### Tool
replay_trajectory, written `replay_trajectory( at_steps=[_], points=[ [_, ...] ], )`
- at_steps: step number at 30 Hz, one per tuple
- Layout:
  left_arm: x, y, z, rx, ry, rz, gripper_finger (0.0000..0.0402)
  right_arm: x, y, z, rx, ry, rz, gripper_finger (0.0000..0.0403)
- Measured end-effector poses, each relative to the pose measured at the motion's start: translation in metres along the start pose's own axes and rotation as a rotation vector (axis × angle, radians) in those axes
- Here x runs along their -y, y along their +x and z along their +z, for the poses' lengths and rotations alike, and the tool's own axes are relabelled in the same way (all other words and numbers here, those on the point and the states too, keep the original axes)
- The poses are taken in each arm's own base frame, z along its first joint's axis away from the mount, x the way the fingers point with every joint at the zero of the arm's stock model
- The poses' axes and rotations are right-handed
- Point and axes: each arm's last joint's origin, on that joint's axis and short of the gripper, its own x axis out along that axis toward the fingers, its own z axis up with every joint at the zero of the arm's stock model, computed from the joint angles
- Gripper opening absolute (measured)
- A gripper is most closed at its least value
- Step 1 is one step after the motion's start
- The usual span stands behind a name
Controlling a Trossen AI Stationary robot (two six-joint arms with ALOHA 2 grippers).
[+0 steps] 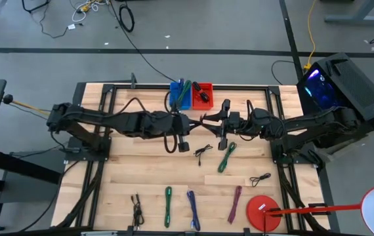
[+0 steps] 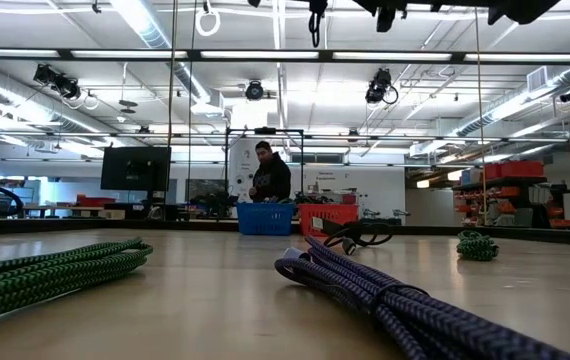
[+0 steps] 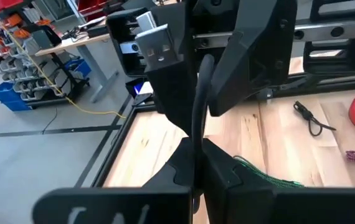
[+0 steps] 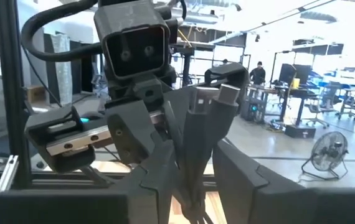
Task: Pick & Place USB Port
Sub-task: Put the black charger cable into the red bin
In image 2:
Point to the red bin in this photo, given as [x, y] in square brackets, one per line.
[95, 201]

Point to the person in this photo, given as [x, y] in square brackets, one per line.
[271, 177]

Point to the wooden workbench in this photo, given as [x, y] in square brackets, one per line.
[110, 214]

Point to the red plastic basket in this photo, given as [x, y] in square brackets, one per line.
[335, 214]

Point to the silver ventilation duct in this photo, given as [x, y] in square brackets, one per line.
[145, 25]

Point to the black overhead frame bar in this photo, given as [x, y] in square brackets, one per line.
[327, 56]

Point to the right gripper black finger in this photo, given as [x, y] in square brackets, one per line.
[386, 17]
[525, 9]

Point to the thin vertical pole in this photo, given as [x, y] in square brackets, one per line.
[170, 150]

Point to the black monitor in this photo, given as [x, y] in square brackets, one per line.
[135, 167]

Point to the blue plastic basket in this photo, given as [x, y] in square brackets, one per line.
[265, 219]

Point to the black square stand frame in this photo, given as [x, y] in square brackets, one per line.
[265, 131]

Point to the black aluminium table frame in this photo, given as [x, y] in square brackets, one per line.
[65, 226]

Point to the shelf rack with red bins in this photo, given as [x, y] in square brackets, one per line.
[515, 170]

